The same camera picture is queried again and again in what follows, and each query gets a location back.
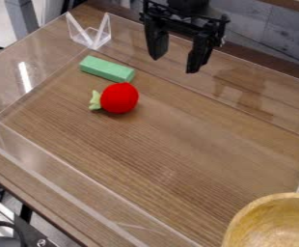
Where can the wooden bowl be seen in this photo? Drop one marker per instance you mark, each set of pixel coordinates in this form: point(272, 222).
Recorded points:
point(267, 223)

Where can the green rectangular block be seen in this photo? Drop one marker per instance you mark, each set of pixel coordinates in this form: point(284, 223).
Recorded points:
point(107, 70)

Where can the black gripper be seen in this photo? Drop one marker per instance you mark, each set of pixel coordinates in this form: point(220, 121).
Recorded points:
point(184, 17)

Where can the red plush fruit green stem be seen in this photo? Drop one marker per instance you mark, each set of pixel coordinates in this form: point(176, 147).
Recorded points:
point(116, 99)

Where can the clear acrylic enclosure walls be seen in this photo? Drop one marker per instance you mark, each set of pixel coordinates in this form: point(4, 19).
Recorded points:
point(157, 177)

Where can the grey table leg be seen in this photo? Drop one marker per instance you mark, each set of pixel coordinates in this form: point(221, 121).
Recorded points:
point(23, 17)

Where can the black metal bracket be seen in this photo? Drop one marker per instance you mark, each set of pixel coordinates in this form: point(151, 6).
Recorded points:
point(33, 238)

